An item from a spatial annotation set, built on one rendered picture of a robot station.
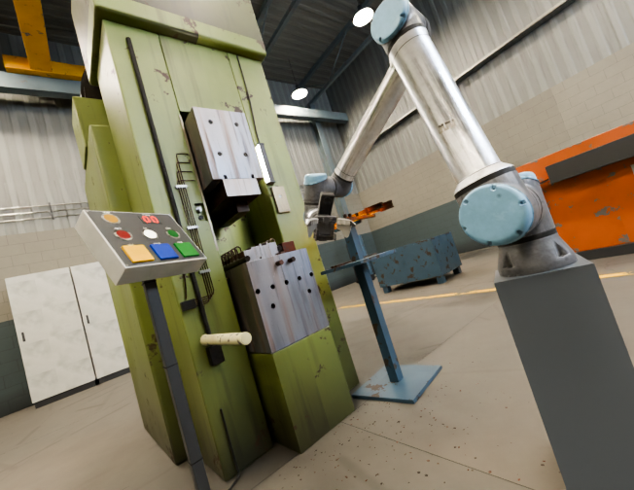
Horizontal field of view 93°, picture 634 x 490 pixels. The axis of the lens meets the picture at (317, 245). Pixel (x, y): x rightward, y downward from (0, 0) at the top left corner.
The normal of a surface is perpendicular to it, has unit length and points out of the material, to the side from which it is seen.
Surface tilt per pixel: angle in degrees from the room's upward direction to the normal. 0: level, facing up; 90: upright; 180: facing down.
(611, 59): 90
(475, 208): 95
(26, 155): 90
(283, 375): 90
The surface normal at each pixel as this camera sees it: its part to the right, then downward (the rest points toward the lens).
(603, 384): -0.52, 0.09
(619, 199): -0.77, 0.18
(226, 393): 0.61, -0.25
